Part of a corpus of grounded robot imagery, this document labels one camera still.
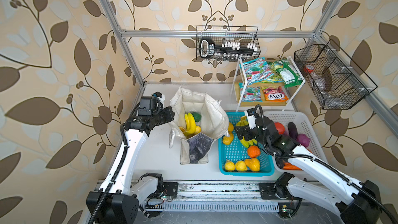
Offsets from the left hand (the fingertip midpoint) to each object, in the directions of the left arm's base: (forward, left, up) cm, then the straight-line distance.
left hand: (175, 111), depth 75 cm
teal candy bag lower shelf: (+17, -42, -5) cm, 45 cm away
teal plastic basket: (-13, -36, -24) cm, 45 cm away
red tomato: (+3, -59, -19) cm, 62 cm away
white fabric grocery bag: (+1, -20, -12) cm, 23 cm away
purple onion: (-6, -68, -15) cm, 70 cm away
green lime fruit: (+9, -10, -18) cm, 23 cm away
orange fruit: (-12, -41, -18) cm, 46 cm away
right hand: (-3, -34, -7) cm, 35 cm away
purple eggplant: (+3, -68, -20) cm, 71 cm away
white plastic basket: (+10, -64, -17) cm, 67 cm away
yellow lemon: (+1, -11, -19) cm, 22 cm away
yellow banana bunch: (+3, -6, -18) cm, 19 cm away
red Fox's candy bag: (+17, -55, -5) cm, 58 cm away
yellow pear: (-18, -40, -18) cm, 48 cm away
